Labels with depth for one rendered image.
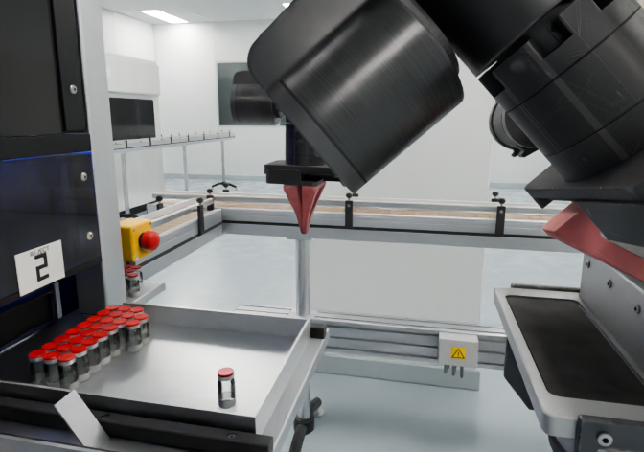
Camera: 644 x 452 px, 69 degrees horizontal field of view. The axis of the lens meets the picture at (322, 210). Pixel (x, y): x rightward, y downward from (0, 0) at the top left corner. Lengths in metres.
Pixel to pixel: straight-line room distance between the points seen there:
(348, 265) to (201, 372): 1.55
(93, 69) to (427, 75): 0.77
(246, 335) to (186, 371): 0.13
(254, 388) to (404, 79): 0.55
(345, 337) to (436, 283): 0.66
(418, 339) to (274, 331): 0.91
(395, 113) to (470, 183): 1.92
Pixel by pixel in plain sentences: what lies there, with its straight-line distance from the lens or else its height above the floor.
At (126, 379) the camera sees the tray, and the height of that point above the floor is 0.88.
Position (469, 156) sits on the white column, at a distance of 2.08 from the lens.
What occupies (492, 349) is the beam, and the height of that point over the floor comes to 0.50.
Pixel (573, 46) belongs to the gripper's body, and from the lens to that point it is 0.19.
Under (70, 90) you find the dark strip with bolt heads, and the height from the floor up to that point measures 1.28.
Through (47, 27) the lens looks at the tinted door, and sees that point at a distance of 0.85.
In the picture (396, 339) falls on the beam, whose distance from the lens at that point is 1.65.
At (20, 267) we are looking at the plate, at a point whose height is 1.03.
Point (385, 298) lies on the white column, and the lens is 2.23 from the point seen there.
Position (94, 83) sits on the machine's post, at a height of 1.29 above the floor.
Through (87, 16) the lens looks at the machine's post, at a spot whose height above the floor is 1.40.
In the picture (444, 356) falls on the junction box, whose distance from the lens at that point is 1.62.
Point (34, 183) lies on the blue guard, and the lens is 0.79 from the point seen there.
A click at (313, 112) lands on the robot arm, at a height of 1.24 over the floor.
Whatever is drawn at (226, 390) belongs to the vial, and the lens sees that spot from 0.63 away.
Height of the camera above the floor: 1.24
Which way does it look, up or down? 11 degrees down
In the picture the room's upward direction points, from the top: straight up
